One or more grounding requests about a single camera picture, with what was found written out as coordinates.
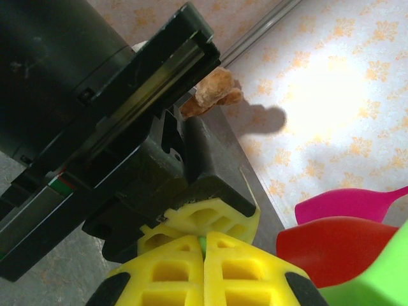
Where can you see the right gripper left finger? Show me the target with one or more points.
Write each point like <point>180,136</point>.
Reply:
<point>165,280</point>

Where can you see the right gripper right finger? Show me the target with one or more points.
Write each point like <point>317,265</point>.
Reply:
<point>248,280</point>

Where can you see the red wine glass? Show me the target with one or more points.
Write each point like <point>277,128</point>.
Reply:
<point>325,248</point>

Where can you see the green wine glass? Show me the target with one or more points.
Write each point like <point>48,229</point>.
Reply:
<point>376,280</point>

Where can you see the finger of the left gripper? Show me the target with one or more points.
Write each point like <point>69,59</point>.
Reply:
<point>216,178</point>
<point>127,223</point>

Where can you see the pink wine glass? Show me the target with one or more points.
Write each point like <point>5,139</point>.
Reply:
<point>338,204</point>

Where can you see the brown teddy bear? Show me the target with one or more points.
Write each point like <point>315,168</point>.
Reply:
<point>213,89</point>

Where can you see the aluminium frame post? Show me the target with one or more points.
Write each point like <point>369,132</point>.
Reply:
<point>264,25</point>

